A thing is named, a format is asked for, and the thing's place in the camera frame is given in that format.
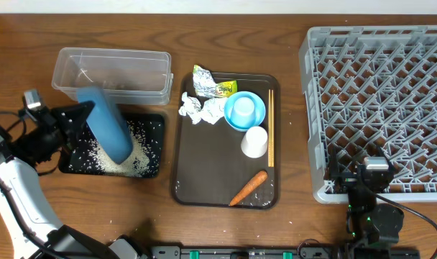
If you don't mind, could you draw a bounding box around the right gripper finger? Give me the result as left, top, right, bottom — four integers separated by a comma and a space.
376, 145, 395, 169
328, 145, 339, 175

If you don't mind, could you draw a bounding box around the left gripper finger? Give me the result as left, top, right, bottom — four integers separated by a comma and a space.
62, 137, 78, 158
52, 101, 95, 135

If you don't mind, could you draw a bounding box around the dark blue plate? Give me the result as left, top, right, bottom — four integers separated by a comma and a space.
76, 86, 133, 164

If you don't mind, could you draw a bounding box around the pile of white rice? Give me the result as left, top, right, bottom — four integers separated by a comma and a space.
69, 120, 160, 178

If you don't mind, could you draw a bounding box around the white tissue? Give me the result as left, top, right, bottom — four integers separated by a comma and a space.
178, 92, 228, 124

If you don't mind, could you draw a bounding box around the yellow green snack wrapper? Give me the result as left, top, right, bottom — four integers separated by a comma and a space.
193, 65, 237, 98

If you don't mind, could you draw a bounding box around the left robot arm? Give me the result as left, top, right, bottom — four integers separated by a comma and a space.
0, 101, 151, 259

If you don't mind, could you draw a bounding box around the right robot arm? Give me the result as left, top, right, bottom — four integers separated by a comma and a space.
328, 147, 404, 258

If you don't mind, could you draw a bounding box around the grey dishwasher rack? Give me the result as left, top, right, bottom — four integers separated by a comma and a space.
299, 25, 437, 204

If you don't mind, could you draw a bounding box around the black plastic tray bin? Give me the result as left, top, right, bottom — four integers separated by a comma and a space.
57, 109, 166, 178

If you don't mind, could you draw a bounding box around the clear plastic bin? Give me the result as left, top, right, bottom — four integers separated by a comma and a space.
52, 47, 173, 105

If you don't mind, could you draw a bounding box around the orange carrot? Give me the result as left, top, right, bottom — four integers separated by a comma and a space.
229, 171, 268, 206

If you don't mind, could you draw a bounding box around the white cup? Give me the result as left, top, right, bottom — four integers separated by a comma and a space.
241, 126, 268, 158

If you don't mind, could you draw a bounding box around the wooden chopstick right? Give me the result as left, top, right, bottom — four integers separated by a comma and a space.
270, 90, 275, 168

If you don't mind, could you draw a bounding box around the wooden chopstick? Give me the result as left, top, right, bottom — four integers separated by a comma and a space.
267, 89, 273, 168
270, 90, 275, 168

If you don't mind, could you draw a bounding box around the light blue bowl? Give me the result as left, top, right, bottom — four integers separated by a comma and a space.
224, 91, 266, 132

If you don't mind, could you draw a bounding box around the wooden chopstick left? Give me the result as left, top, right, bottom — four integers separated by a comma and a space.
267, 89, 273, 168

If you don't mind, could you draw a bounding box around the brown serving tray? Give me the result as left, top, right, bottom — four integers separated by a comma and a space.
171, 72, 281, 210

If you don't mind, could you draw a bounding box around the light blue cup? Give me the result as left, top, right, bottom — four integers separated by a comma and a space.
231, 97, 255, 128

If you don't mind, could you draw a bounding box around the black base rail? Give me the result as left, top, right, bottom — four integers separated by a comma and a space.
147, 244, 353, 259

